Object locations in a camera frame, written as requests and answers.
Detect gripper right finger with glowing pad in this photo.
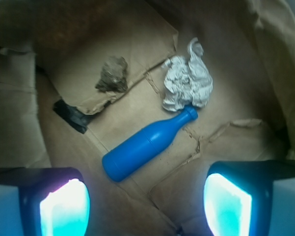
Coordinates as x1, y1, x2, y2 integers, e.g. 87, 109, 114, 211
203, 160, 295, 236

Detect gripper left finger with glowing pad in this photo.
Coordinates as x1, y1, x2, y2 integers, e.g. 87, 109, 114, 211
0, 167, 90, 236

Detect blue plastic bottle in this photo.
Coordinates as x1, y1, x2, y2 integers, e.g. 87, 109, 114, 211
102, 106, 198, 182

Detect crumpled white paper ball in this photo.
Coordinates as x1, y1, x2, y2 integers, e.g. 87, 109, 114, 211
161, 37, 213, 112

